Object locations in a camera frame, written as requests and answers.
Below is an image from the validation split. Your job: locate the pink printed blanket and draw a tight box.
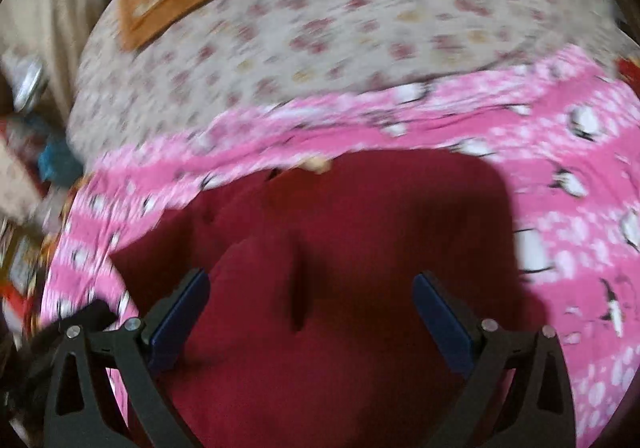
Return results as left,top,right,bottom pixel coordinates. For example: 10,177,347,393
40,45,640,448

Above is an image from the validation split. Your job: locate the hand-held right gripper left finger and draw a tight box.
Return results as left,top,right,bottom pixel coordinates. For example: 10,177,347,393
42,269,211,448

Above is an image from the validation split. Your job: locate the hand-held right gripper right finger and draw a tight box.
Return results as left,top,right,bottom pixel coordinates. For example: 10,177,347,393
412,272,577,448

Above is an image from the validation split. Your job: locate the beige curtain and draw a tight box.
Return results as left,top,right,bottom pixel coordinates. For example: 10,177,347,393
0,0,108,129

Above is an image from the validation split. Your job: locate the round metal object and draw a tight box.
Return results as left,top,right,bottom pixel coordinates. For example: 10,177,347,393
12,55,48,114

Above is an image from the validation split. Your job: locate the red garment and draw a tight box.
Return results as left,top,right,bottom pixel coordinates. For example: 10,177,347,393
107,148,548,448

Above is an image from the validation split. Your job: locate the blue cloth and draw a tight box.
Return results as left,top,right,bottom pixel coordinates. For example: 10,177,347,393
37,138,83,184

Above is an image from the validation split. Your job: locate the red and yellow printed cloth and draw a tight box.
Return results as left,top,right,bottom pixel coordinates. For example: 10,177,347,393
0,198,76,334

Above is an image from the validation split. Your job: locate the floral bedsheet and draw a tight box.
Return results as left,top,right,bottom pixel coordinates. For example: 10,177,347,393
67,0,626,164

